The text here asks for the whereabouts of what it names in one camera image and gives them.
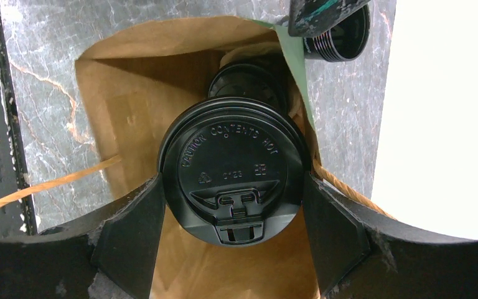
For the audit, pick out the black coffee cup front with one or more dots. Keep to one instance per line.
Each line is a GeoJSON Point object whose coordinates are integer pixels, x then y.
{"type": "Point", "coordinates": [253, 81]}

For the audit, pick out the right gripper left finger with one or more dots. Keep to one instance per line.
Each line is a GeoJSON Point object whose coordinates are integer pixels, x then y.
{"type": "Point", "coordinates": [108, 253]}

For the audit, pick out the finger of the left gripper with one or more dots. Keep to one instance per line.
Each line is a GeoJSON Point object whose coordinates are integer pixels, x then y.
{"type": "Point", "coordinates": [310, 18]}

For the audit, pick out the green paper bag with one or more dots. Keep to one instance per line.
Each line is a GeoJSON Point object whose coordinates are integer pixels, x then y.
{"type": "Point", "coordinates": [135, 83]}

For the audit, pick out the black coffee cup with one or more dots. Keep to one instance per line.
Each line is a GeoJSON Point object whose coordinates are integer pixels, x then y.
{"type": "Point", "coordinates": [233, 171]}
{"type": "Point", "coordinates": [253, 81]}
{"type": "Point", "coordinates": [342, 43]}

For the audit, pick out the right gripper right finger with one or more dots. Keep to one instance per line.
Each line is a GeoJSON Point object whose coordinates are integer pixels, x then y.
{"type": "Point", "coordinates": [360, 253]}

